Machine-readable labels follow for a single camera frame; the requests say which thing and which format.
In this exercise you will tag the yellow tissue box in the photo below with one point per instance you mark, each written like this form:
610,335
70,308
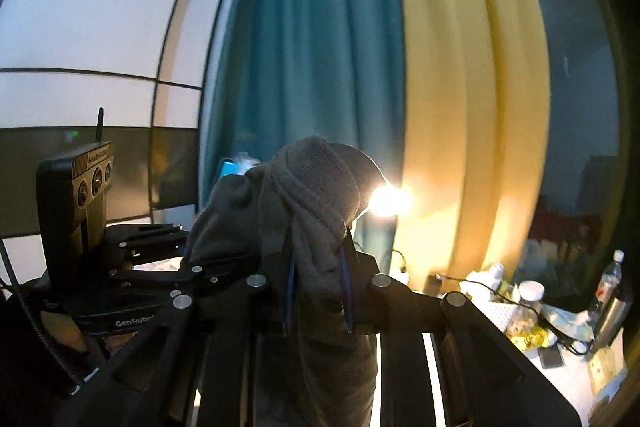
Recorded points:
607,370

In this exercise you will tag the clear jar white lid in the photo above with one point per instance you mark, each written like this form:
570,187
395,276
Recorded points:
525,317

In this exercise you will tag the white spray bottle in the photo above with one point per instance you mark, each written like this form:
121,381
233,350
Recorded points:
494,276

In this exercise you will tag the clear plastic water bottle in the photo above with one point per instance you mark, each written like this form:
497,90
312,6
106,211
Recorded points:
609,280

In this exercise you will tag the teal curtain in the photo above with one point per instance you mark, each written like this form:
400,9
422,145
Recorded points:
281,70

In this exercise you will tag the black camera box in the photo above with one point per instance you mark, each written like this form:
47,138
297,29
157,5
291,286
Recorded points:
71,193

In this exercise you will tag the black smartphone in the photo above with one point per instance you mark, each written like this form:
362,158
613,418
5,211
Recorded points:
550,357

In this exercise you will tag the brown garment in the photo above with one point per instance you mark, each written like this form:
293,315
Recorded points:
295,212

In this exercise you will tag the white perforated plastic basket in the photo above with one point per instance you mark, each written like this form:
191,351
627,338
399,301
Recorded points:
500,314

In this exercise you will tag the white textured table cover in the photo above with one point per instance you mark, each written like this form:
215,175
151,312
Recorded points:
572,379

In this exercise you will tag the stainless steel tumbler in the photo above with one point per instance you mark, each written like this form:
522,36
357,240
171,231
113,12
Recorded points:
612,319

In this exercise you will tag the white desk lamp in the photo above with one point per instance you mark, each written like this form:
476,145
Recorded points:
386,205

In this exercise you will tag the yellow curtain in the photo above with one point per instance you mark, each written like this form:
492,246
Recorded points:
476,133

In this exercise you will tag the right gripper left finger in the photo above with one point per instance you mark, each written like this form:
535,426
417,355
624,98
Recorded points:
194,363

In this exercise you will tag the yellow duck snack bag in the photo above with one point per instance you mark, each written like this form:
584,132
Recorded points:
533,339

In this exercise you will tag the white yellow wipes pack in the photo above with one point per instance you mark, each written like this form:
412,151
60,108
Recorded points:
574,325

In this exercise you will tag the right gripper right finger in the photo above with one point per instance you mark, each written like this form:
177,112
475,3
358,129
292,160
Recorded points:
442,362

